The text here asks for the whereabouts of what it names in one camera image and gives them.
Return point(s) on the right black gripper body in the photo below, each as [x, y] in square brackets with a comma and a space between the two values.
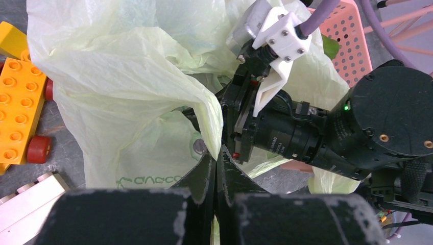
[293, 130]

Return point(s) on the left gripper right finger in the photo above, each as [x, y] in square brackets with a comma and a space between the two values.
[248, 214]

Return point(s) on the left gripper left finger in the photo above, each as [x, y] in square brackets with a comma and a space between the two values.
[181, 214]

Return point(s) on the fake mango green orange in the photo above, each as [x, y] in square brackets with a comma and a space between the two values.
[330, 47]

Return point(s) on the green avocado plastic bag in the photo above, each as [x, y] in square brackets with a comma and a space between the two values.
[135, 82]

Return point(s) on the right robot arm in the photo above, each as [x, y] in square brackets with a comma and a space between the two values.
[379, 133]

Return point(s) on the pink plastic basket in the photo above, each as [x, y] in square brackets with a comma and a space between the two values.
[339, 87]

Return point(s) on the white large brick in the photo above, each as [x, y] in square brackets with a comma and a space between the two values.
[24, 212]

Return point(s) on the pink music stand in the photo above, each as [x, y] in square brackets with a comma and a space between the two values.
[397, 29]

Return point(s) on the orange toy car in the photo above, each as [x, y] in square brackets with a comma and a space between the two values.
[24, 89]

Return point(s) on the yellow curved block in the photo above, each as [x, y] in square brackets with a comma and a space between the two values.
[13, 41]

